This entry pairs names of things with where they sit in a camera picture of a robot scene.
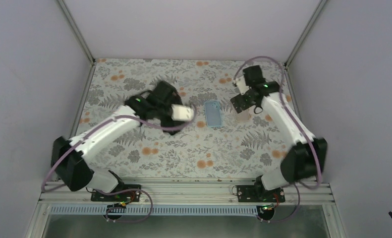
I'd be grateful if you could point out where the beige phone case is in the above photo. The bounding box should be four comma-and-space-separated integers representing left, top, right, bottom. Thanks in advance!
235, 110, 251, 122

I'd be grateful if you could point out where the left aluminium frame post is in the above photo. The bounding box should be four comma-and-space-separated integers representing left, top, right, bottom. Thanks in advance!
57, 0, 95, 64

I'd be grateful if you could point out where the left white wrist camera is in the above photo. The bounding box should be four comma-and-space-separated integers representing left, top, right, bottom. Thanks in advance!
171, 104, 195, 121

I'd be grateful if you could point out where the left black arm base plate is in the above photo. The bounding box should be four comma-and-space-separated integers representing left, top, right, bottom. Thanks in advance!
90, 184, 141, 203

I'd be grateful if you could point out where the light-blue phone case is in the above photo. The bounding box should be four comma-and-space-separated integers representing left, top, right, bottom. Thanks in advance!
204, 101, 223, 127

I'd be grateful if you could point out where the light-blue slotted cable duct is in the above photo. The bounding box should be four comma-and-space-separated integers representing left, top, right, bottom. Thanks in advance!
50, 204, 258, 216

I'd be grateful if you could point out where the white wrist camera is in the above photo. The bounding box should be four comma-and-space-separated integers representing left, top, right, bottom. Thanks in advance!
171, 104, 195, 121
232, 76, 250, 95

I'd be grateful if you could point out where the floral patterned table mat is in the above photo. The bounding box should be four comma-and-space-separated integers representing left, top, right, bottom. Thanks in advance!
77, 58, 289, 179

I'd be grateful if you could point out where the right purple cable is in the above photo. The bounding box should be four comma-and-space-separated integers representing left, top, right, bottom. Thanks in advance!
232, 56, 324, 224

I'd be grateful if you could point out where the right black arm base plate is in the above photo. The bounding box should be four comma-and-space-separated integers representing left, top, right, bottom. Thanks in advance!
236, 185, 285, 203

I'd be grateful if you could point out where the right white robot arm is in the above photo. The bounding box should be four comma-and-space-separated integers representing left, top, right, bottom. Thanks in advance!
230, 65, 328, 202

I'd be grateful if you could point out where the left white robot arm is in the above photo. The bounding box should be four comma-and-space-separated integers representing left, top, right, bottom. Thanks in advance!
48, 81, 195, 201

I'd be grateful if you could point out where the right aluminium frame post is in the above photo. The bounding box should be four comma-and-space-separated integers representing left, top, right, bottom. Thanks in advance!
285, 0, 329, 68

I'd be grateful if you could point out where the aluminium frame post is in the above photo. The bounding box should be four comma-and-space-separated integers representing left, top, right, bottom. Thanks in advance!
285, 0, 329, 68
57, 0, 95, 64

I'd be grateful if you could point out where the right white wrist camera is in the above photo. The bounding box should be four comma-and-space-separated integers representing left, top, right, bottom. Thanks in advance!
232, 76, 250, 95

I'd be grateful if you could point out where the aluminium front rail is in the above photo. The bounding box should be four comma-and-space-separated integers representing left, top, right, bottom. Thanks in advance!
39, 178, 335, 205

